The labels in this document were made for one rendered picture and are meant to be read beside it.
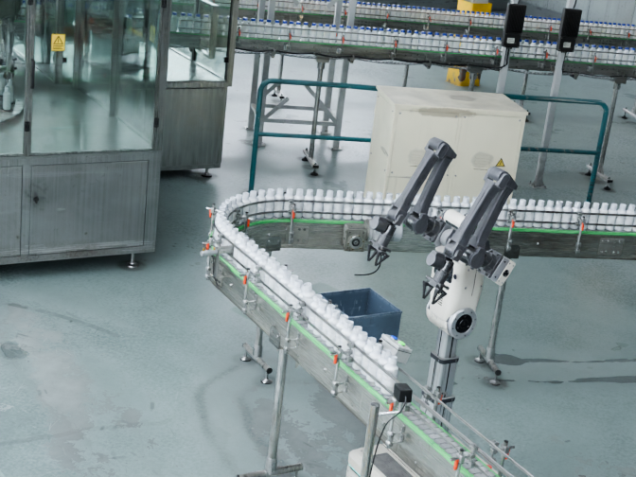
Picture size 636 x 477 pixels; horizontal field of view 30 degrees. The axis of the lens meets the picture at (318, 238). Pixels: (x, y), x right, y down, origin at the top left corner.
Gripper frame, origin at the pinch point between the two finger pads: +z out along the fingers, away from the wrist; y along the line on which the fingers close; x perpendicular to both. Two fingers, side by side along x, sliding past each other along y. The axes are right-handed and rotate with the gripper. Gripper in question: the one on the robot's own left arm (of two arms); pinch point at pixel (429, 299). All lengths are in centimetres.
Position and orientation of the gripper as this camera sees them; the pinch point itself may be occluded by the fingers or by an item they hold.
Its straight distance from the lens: 526.4
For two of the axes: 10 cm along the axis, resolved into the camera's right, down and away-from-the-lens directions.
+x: 7.0, 2.5, 6.6
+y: 5.6, 3.8, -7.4
